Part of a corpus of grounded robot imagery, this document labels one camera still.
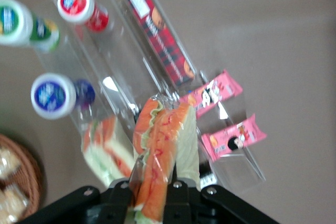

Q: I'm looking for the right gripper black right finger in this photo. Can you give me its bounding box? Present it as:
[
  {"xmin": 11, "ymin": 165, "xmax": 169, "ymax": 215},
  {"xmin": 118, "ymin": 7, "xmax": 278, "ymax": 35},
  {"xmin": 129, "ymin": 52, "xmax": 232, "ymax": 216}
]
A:
[{"xmin": 164, "ymin": 159, "xmax": 194, "ymax": 224}]

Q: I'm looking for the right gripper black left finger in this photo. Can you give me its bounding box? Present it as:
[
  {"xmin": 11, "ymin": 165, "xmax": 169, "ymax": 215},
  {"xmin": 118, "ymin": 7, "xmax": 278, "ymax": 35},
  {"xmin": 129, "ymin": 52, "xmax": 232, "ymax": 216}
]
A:
[{"xmin": 104, "ymin": 155, "xmax": 145, "ymax": 224}]

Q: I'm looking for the triangle sandwich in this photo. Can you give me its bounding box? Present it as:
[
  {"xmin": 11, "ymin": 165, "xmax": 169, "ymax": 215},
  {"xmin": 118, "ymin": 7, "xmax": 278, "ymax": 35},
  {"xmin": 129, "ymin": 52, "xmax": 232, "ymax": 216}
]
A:
[
  {"xmin": 132, "ymin": 96, "xmax": 202, "ymax": 222},
  {"xmin": 80, "ymin": 115, "xmax": 138, "ymax": 188}
]

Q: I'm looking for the small black box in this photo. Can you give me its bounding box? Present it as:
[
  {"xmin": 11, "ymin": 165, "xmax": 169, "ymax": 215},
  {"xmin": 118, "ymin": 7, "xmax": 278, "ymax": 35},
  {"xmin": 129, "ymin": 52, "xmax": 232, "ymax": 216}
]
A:
[{"xmin": 198, "ymin": 162, "xmax": 219, "ymax": 191}]

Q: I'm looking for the pink snack bar pack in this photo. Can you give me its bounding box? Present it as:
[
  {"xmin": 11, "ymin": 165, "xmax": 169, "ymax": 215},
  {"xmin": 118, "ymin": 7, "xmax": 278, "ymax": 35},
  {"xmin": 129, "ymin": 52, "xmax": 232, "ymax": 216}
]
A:
[
  {"xmin": 200, "ymin": 113, "xmax": 268, "ymax": 163},
  {"xmin": 179, "ymin": 69, "xmax": 244, "ymax": 120}
]

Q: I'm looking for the round brown wicker basket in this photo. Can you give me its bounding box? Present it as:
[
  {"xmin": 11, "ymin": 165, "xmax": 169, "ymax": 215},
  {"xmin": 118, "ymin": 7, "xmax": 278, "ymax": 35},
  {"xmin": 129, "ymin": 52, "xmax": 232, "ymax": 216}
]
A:
[{"xmin": 0, "ymin": 133, "xmax": 45, "ymax": 222}]

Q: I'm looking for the clear bag of puffed snacks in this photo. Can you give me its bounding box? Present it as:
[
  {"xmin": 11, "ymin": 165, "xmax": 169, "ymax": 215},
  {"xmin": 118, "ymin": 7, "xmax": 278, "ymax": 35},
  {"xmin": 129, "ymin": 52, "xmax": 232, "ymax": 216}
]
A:
[
  {"xmin": 0, "ymin": 183, "xmax": 30, "ymax": 223},
  {"xmin": 0, "ymin": 147, "xmax": 22, "ymax": 180}
]

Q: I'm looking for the blue cap yogurt bottle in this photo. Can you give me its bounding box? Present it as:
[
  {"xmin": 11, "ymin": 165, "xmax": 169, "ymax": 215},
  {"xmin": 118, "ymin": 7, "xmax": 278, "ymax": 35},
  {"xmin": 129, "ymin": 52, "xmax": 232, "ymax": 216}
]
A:
[{"xmin": 30, "ymin": 72, "xmax": 97, "ymax": 120}]

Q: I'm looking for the clear acrylic tiered shelf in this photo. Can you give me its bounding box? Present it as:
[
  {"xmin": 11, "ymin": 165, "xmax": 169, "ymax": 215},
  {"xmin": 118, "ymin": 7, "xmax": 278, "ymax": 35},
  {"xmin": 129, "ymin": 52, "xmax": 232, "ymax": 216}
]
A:
[{"xmin": 34, "ymin": 0, "xmax": 267, "ymax": 194}]

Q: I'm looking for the red plaid cookie box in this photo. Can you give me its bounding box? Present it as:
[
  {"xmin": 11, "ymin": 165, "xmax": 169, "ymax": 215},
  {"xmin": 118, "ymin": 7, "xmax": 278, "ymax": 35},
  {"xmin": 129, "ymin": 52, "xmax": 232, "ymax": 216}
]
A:
[{"xmin": 114, "ymin": 0, "xmax": 197, "ymax": 88}]

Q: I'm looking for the red cap yogurt bottle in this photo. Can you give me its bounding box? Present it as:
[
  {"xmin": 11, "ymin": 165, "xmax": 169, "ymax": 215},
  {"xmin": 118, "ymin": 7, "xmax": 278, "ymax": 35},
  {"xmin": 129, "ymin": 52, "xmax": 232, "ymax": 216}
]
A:
[{"xmin": 57, "ymin": 0, "xmax": 110, "ymax": 33}]

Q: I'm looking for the green cap yogurt bottle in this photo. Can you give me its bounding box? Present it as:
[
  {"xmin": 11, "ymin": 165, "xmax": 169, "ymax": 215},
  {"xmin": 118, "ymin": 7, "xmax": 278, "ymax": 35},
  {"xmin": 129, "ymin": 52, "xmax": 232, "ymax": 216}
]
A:
[{"xmin": 0, "ymin": 0, "xmax": 61, "ymax": 53}]

